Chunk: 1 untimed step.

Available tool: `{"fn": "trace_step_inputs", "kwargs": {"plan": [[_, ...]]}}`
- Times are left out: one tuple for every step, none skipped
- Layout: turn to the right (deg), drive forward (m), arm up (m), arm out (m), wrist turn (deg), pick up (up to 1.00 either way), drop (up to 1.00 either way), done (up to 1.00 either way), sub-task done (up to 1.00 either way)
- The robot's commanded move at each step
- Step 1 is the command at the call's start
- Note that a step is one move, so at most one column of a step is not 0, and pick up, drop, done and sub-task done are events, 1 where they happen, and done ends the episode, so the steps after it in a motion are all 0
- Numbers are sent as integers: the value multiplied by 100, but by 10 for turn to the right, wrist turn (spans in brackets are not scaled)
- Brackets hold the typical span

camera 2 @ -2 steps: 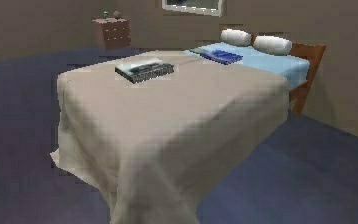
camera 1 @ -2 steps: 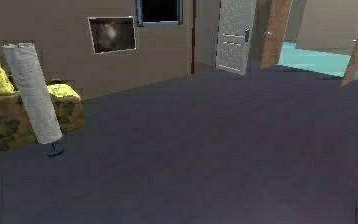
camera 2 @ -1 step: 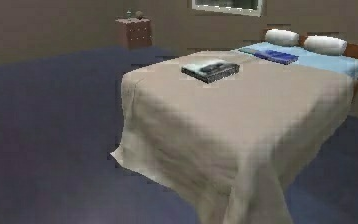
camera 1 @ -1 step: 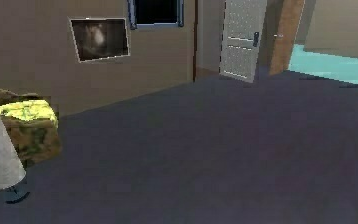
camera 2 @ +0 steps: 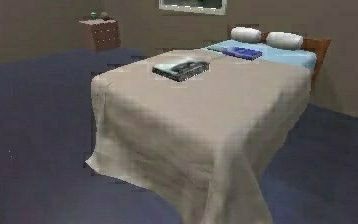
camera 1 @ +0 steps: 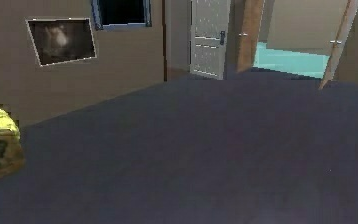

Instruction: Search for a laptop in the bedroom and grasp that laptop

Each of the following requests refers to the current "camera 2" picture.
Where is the bed with beige cover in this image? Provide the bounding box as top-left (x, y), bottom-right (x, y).
top-left (85, 23), bottom-right (332, 224)

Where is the teal flat book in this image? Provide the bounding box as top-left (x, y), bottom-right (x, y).
top-left (206, 44), bottom-right (233, 54)

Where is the white pillow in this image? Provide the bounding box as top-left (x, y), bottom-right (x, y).
top-left (265, 31), bottom-right (304, 51)
top-left (230, 26), bottom-right (263, 44)

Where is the white framed window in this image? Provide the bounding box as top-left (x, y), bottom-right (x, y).
top-left (158, 0), bottom-right (228, 16)

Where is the brown chest of drawers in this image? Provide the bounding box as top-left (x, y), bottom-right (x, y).
top-left (78, 18), bottom-right (122, 54)

